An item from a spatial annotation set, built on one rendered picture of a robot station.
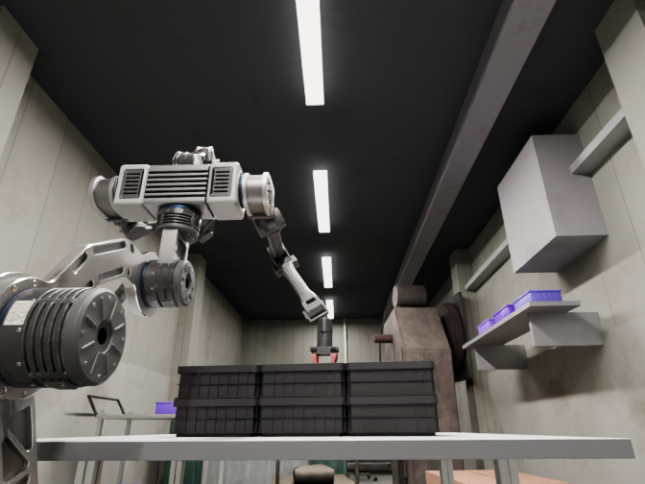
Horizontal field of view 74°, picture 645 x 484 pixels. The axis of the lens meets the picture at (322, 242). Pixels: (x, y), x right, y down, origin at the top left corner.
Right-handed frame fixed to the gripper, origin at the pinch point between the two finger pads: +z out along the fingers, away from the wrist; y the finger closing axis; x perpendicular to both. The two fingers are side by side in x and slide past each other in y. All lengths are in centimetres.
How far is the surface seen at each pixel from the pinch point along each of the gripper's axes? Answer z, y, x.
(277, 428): 18.0, 14.4, 7.6
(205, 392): 6.6, 40.4, 7.7
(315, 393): 7.0, 2.1, 7.4
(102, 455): 23, 43, 57
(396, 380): 3.1, -25.2, 7.7
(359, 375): 1.5, -12.8, 7.2
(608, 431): 19, -164, -167
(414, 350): -61, -58, -340
